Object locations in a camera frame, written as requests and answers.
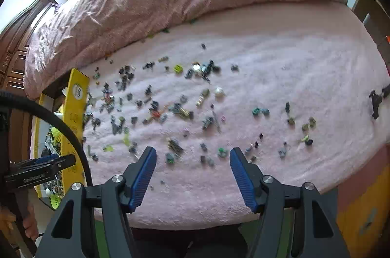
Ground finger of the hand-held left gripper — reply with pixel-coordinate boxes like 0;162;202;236
9;154;77;175

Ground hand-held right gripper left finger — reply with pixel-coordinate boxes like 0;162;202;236
36;146;158;258

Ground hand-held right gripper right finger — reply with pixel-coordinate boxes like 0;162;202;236
229;147;351;258

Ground yellow cardboard box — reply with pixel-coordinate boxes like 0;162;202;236
30;67;90;210

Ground small toy bricks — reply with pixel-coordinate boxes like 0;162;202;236
82;28;319;185

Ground black toy figure piece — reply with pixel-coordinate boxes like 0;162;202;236
201;60;221;84

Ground person's left hand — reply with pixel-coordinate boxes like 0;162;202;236
0;205;39;242

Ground dark wooden wardrobe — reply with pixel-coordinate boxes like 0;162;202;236
0;0;58;94

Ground pink fuzzy blanket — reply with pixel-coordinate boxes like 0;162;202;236
81;0;390;231

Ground yellow bed base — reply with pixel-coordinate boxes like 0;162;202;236
335;145;390;258

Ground brown wooden door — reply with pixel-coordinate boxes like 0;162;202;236
353;0;390;43

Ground black cable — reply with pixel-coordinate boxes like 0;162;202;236
0;90;93;187

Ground black plastic bracket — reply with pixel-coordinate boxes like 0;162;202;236
369;84;390;120

